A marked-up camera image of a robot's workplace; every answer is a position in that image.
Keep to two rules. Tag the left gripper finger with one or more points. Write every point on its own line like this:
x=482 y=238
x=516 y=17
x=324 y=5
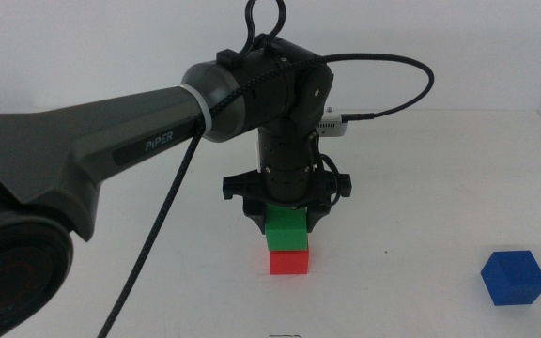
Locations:
x=257 y=217
x=315 y=217

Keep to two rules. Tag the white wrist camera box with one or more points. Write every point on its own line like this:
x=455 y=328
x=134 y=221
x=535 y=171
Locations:
x=334 y=126

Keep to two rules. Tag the red cube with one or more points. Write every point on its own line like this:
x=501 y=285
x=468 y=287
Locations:
x=289 y=263

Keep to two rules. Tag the white zip tie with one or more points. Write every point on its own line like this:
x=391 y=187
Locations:
x=205 y=112

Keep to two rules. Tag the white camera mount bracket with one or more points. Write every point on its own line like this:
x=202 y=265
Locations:
x=257 y=157

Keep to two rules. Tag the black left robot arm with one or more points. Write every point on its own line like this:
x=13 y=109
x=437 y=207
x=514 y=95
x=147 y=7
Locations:
x=87 y=141

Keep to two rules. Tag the blue cube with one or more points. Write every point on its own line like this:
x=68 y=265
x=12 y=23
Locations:
x=514 y=279

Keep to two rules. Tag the green cube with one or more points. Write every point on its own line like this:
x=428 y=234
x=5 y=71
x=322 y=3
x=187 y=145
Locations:
x=287 y=230

